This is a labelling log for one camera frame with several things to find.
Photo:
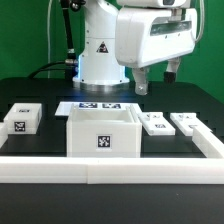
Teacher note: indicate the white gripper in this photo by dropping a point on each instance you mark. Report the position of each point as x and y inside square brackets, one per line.
[147, 36]

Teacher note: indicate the white cabinet door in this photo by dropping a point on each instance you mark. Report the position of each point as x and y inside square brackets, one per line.
[155, 124]
[186, 122]

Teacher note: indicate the white cabinet body box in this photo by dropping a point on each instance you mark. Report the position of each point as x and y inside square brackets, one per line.
[103, 133]

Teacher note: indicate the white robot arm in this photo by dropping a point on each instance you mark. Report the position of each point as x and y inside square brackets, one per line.
[97, 68]

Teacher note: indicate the white cabinet top block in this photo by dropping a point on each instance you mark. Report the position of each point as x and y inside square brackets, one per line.
[23, 118]

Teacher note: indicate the white U-shaped obstacle fence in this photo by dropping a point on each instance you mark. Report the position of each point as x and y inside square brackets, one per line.
[207, 170]

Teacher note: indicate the white marker base plate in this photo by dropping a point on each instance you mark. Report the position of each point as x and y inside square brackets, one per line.
[64, 108]

